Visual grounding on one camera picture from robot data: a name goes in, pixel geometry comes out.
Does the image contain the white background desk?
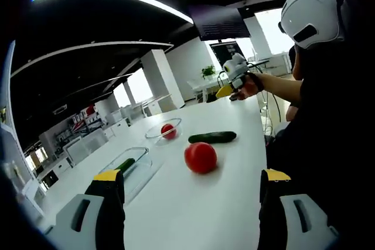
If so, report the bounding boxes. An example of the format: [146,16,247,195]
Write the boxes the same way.
[187,77,223,103]

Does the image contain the large red tomato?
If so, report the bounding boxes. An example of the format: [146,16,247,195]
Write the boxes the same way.
[184,142,218,174]

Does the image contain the white worn device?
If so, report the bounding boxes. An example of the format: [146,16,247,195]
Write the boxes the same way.
[278,0,346,50]

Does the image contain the green potted plant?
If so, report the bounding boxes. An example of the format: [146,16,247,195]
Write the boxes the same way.
[200,64,217,81]

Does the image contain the person's right hand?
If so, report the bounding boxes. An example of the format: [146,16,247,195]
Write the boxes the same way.
[234,73,264,101]

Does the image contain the white low cabinet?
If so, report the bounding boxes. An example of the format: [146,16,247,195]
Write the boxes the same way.
[37,156,73,189]

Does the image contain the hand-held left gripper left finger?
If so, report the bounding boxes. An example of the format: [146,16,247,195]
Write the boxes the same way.
[43,169,126,250]

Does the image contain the background display shelf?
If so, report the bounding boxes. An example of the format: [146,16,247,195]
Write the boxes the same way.
[70,105,103,132]

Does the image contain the rectangular glass storage container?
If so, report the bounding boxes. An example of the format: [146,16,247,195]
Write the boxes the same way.
[98,146,154,201]

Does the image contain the person's black clothing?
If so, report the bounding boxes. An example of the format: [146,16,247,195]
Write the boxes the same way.
[265,42,375,233]

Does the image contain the green cucumber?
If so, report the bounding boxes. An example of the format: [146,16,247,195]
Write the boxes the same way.
[114,157,136,174]
[187,131,237,145]

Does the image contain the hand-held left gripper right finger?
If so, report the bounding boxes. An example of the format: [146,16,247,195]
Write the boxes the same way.
[257,168,340,250]

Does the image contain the small red tomato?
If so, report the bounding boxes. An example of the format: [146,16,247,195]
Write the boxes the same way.
[161,124,178,140]

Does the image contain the black cable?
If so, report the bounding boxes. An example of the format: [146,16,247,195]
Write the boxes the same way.
[257,90,282,145]

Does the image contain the dark display board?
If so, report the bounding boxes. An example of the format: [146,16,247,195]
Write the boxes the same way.
[209,40,243,68]

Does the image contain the white background chairs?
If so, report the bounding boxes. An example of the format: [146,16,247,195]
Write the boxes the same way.
[63,128,109,166]

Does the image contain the round glass storage container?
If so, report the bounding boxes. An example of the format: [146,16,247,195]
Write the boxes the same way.
[145,117,183,147]

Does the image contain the white table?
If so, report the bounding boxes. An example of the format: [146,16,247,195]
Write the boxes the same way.
[37,94,269,250]

